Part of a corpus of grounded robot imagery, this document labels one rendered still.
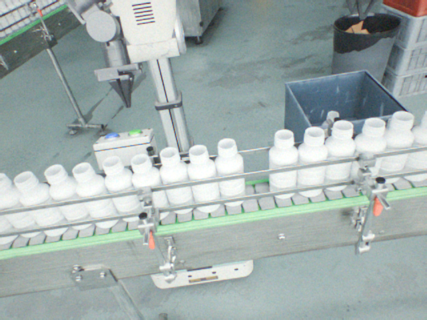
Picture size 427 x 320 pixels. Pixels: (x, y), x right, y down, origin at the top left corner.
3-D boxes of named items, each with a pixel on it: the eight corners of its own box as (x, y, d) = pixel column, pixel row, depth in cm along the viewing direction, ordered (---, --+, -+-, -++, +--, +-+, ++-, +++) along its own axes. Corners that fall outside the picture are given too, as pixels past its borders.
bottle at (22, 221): (19, 229, 77) (-24, 180, 66) (43, 214, 79) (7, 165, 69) (26, 243, 73) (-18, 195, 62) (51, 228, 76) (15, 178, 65)
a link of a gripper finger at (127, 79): (136, 109, 75) (126, 67, 72) (106, 113, 76) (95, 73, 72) (141, 103, 82) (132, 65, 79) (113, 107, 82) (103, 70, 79)
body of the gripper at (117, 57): (139, 71, 73) (131, 37, 70) (95, 79, 73) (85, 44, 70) (143, 69, 79) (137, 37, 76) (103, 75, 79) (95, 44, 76)
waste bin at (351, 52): (335, 117, 261) (347, 39, 220) (317, 90, 296) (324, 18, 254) (391, 108, 261) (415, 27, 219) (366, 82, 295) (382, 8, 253)
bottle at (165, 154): (196, 214, 73) (183, 160, 62) (170, 217, 73) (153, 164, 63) (195, 195, 78) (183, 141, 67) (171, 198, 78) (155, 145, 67)
